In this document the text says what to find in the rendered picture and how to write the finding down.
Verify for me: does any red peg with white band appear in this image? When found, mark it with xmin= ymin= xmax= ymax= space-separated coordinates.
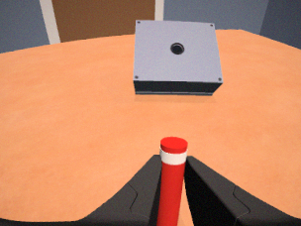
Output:
xmin=157 ymin=137 xmax=187 ymax=226

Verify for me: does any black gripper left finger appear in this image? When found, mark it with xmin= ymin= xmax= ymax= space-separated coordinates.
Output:
xmin=0 ymin=156 xmax=162 ymax=226

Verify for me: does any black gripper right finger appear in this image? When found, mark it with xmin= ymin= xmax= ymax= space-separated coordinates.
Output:
xmin=183 ymin=156 xmax=301 ymax=226

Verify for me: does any grey sloped panel with hole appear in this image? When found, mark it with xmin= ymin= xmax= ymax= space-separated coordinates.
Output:
xmin=134 ymin=19 xmax=223 ymax=97

